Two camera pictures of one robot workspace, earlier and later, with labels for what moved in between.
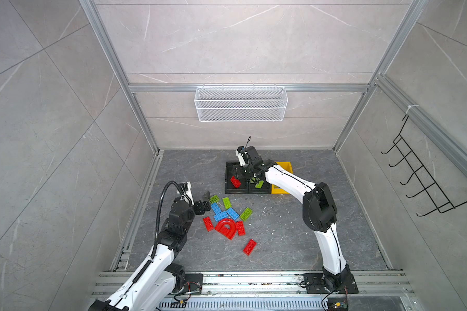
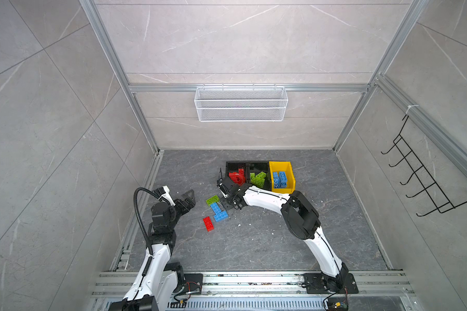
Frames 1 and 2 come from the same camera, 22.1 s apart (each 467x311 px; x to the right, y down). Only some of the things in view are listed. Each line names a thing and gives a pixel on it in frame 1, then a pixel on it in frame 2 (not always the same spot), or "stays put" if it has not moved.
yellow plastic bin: x=287 y=166 stays put
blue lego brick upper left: x=216 y=208 stays put
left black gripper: x=205 y=205 → x=189 y=203
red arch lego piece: x=221 y=229 → x=238 y=179
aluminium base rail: x=272 y=290 stays put
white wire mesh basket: x=237 y=104 stays put
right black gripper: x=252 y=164 → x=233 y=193
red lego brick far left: x=208 y=223 stays put
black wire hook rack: x=440 y=200 stays put
